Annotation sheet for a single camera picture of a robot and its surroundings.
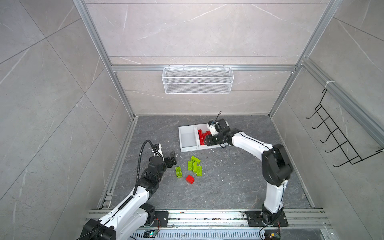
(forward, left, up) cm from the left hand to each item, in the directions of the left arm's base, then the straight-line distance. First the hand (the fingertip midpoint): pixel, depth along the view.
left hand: (166, 149), depth 84 cm
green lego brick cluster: (-5, -15, -12) cm, 20 cm away
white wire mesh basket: (+45, -20, +16) cm, 52 cm away
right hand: (+10, -24, -5) cm, 27 cm away
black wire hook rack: (-12, -81, +19) cm, 84 cm away
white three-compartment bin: (+16, -13, -13) cm, 25 cm away
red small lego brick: (-13, -13, -13) cm, 22 cm away
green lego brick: (-8, -6, -12) cm, 16 cm away
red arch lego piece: (+17, -22, -11) cm, 30 cm away
